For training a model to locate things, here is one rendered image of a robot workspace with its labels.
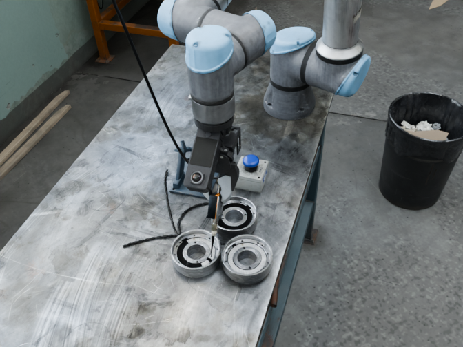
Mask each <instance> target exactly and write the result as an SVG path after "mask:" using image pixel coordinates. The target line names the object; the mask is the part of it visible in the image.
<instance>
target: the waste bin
mask: <svg viewBox="0 0 463 347"><path fill-rule="evenodd" d="M403 121H406V122H408V124H410V125H414V126H415V128H416V125H417V124H418V123H419V122H421V121H427V123H429V124H432V125H433V124H434V123H438V124H441V125H440V127H441V129H439V130H440V131H443V132H447V133H449V134H448V136H447V138H448V140H429V139H425V138H420V137H418V136H415V135H413V134H410V133H409V132H406V131H405V130H403V129H402V128H401V127H403V126H404V125H402V124H401V123H402V122H403ZM385 132H386V133H385V136H386V138H385V144H384V152H383V157H382V166H381V172H380V181H379V188H380V191H381V193H382V195H383V196H384V197H385V198H386V199H387V200H388V201H389V202H391V203H393V204H395V205H397V206H399V207H402V208H405V209H414V210H418V209H426V208H429V207H431V206H433V205H434V204H435V203H436V202H437V201H438V199H439V197H440V195H441V193H442V191H443V189H444V187H445V184H446V182H447V180H448V179H449V176H450V175H451V172H452V170H453V168H454V166H455V164H456V162H457V160H458V158H459V156H460V154H461V153H462V150H463V104H461V103H460V102H458V101H457V100H455V99H453V98H450V97H448V96H444V95H441V94H436V93H431V92H412V93H408V94H404V95H401V96H399V97H397V98H396V99H395V100H394V101H393V102H392V103H391V104H390V106H389V110H388V118H387V124H386V129H385Z"/></svg>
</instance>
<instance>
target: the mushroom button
mask: <svg viewBox="0 0 463 347"><path fill-rule="evenodd" d="M243 164H244V166H246V167H249V168H253V167H256V166H257V165H258V164H259V158H258V157H257V156H255V155H252V154H250V155H246V156H245V157H244V158H243Z"/></svg>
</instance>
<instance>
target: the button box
mask: <svg viewBox="0 0 463 347"><path fill-rule="evenodd" d="M243 158H244V156H241V158H240V160H239V162H238V164H237V166H238V168H239V171H240V174H239V178H238V182H237V183H236V186H235V188H237V189H242V190H246V191H253V192H256V193H261V191H262V190H263V187H264V184H265V181H266V179H267V176H268V171H269V161H266V160H259V164H258V165H257V166H256V167H253V168H249V167H246V166H244V164H243Z"/></svg>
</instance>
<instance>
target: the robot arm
mask: <svg viewBox="0 0 463 347"><path fill-rule="evenodd" d="M231 1H232V0H164V2H162V4H161V6H160V8H159V10H158V16H157V21H158V26H159V29H160V31H161V32H162V33H163V34H164V35H166V36H168V37H169V38H172V39H174V40H177V41H178V42H183V43H185V44H186V55H185V61H186V64H187V71H188V77H189V89H190V95H189V100H191V101H192V113H193V116H194V123H195V125H196V126H197V128H198V129H197V132H196V137H195V140H194V144H193V147H192V152H191V156H190V158H189V163H188V166H187V171H186V174H185V179H184V181H183V184H184V185H185V186H186V187H187V188H188V189H189V190H190V191H197V192H201V193H203V195H204V196H205V197H206V198H207V199H208V200H209V196H210V195H211V194H213V193H212V190H211V187H212V181H213V178H214V173H215V172H216V173H219V174H220V175H219V177H218V183H219V185H220V186H221V191H220V194H221V196H222V197H221V200H220V201H221V202H222V203H223V204H226V203H227V202H228V201H229V199H230V198H231V196H232V193H233V191H234V188H235V186H236V183H237V182H238V178H239V174H240V171H239V168H238V166H237V165H236V164H237V162H234V149H235V147H236V151H237V155H238V154H239V152H240V149H241V131H240V127H234V126H232V124H233V122H234V113H235V98H234V77H235V75H237V74H238V73H239V72H240V71H242V70H243V69H245V68H246V67H247V66H248V65H249V64H251V63H252V62H254V61H255V60H256V59H257V58H258V57H261V56H263V55H264V54H265V52H266V51H267V50H268V49H269V48H271V49H270V53H271V62H270V83H269V86H268V88H267V91H266V93H265V96H264V103H263V106H264V109H265V111H266V112H267V113H268V114H269V115H271V116H273V117H274V118H278V119H281V120H300V119H302V118H306V117H308V116H309V115H310V114H312V112H313V111H314V109H315V104H316V99H315V96H314V92H313V88H312V86H314V87H317V88H319V89H322V90H325V91H328V92H331V93H333V94H335V95H340V96H344V97H350V96H353V95H354V94H355V93H356V92H357V91H358V89H359V87H360V86H361V85H362V82H363V80H364V78H365V76H366V75H367V72H368V70H369V66H370V63H371V58H370V56H368V55H367V54H363V48H364V45H363V42H362V40H361V39H360V38H358V35H359V28H360V15H361V9H362V0H325V2H324V16H323V31H322V37H321V38H320V39H319V40H318V41H317V40H316V34H315V32H314V31H313V30H312V29H310V28H306V27H291V28H285V29H283V30H281V31H279V32H277V33H276V27H275V24H274V22H273V20H272V19H271V17H270V16H269V15H268V14H266V13H265V12H263V11H260V10H252V11H250V12H246V13H244V14H243V15H242V16H238V15H235V14H231V13H228V12H224V10H225V9H226V7H227V6H228V5H229V3H230V2H231ZM234 130H237V132H236V134H235V133H234V132H232V131H234ZM238 139H239V145H238Z"/></svg>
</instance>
